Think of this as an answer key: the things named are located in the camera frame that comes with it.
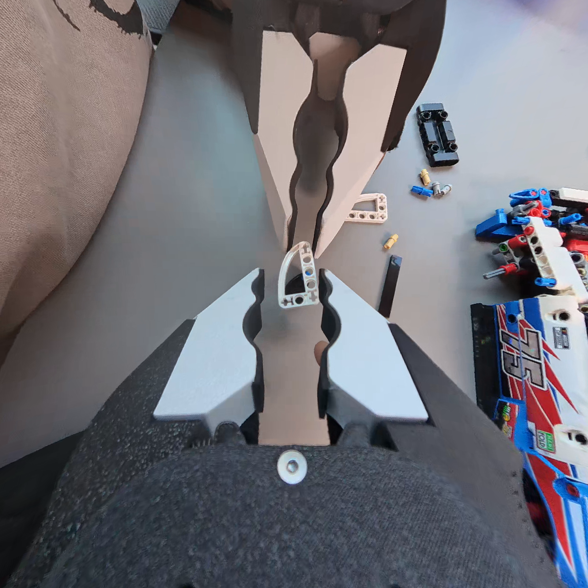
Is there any white curved panel piece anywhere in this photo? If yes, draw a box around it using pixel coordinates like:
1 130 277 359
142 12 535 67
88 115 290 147
277 241 320 310

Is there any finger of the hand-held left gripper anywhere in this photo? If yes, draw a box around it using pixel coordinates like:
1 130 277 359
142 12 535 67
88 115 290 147
314 43 409 258
254 30 319 252

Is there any person's beige sweatshirt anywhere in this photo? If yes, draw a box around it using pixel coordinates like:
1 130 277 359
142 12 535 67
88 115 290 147
0 0 155 368

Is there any black mesh cushion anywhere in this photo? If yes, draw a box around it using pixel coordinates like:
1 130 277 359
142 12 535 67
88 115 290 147
0 431 84 567

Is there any toy brick race car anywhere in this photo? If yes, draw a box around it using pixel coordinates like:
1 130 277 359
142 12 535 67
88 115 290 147
469 186 588 588

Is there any black flat tile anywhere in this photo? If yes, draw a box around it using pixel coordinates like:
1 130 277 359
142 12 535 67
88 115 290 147
378 255 404 319

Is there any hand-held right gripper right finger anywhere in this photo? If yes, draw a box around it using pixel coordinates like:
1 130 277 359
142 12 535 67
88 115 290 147
318 269 430 445

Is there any white rectangular frame piece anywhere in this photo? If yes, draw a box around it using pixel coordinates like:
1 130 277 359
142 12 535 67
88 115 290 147
342 193 388 225

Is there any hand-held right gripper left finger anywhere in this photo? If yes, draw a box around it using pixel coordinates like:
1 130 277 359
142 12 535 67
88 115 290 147
153 268 266 445

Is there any dark grey frame piece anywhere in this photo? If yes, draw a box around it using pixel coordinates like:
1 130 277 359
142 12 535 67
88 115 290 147
416 102 460 169

